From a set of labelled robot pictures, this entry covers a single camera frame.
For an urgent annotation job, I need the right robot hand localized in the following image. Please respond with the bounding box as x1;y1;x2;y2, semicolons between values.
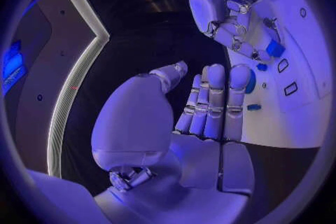
188;0;281;63

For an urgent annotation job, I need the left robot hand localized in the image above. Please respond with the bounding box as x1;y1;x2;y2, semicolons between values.
90;60;256;224

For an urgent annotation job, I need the blue block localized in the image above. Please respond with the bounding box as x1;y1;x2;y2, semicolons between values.
265;39;287;58

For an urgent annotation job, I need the white task board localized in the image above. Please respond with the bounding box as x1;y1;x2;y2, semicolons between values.
227;0;332;150

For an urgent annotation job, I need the blue gear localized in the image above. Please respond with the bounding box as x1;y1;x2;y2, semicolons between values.
244;69;257;95

